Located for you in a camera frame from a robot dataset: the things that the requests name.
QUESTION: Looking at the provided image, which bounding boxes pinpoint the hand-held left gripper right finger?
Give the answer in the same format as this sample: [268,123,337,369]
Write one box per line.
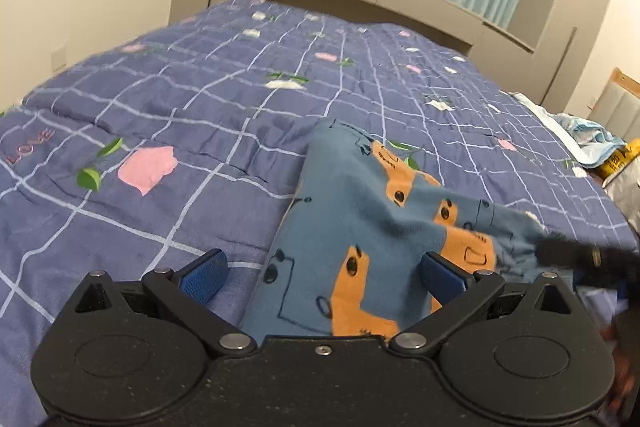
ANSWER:
[387,252,577,355]

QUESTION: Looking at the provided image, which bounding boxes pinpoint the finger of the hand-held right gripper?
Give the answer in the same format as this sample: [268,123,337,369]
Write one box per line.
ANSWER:
[535,241,640,289]

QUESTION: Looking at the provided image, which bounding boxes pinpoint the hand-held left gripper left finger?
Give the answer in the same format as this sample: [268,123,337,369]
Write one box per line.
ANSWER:
[75,248,257,358]

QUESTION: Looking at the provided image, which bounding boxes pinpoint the blue pants with orange print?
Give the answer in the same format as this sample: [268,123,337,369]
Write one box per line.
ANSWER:
[240,117,576,340]

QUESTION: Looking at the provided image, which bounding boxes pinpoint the yellow packet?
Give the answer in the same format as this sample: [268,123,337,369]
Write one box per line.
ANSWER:
[599,138,640,180]

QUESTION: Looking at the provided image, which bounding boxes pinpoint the light blue cloth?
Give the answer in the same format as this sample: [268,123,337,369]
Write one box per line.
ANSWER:
[510,91,628,170]

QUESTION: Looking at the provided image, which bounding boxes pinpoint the purple checked floral blanket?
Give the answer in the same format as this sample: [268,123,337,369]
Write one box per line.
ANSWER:
[0,0,640,427]

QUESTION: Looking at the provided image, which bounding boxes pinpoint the grey padded headboard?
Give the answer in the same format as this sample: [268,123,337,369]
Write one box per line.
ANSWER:
[587,67,640,135]

